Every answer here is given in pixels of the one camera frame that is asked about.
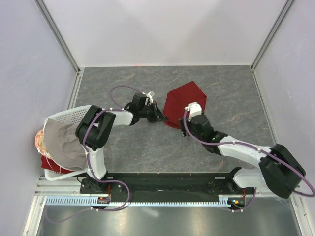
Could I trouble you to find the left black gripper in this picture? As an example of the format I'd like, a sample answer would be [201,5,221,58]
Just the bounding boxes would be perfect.
[139,101,167,123]

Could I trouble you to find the red cloth napkin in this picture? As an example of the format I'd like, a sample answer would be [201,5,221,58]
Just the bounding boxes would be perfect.
[163,81,207,129]

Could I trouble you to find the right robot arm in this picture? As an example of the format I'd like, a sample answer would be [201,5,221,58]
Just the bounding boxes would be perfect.
[179,114,307,199]

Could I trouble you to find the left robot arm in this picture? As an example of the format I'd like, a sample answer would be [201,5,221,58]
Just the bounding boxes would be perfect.
[75,91,167,193]

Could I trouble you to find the white plastic basket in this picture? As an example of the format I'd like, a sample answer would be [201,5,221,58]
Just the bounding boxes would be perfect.
[44,105,107,181]

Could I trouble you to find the red cloth in basket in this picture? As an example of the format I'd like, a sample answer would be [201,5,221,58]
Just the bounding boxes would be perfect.
[41,156,72,174]

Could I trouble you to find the patterned plate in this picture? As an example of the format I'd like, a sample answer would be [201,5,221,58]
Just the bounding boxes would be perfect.
[35,129,51,158]

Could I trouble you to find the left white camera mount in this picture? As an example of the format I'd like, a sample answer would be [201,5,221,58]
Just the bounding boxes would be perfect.
[146,91,155,105]

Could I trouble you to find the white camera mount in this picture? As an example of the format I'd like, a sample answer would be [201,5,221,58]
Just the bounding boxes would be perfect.
[185,102,202,119]
[146,91,155,105]

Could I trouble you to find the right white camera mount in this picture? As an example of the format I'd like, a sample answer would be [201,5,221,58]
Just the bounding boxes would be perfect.
[185,102,202,119]

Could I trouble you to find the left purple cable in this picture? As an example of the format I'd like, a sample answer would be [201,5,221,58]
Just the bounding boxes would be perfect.
[82,85,148,173]

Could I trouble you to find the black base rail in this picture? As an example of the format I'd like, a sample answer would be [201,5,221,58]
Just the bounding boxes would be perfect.
[80,173,254,197]

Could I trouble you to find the white slotted cable duct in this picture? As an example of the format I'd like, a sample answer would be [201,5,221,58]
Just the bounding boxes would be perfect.
[46,195,236,207]

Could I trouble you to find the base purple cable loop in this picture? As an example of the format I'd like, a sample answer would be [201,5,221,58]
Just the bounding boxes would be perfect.
[44,179,133,224]

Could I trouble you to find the left aluminium frame post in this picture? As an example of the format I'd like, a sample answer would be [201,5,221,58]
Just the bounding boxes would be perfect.
[33,0,82,74]

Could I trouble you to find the aluminium frame post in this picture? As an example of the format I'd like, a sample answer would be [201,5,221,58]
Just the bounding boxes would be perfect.
[33,0,82,74]
[250,0,296,72]

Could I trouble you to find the right aluminium frame post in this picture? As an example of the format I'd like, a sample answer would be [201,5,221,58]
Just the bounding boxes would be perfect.
[250,0,296,72]

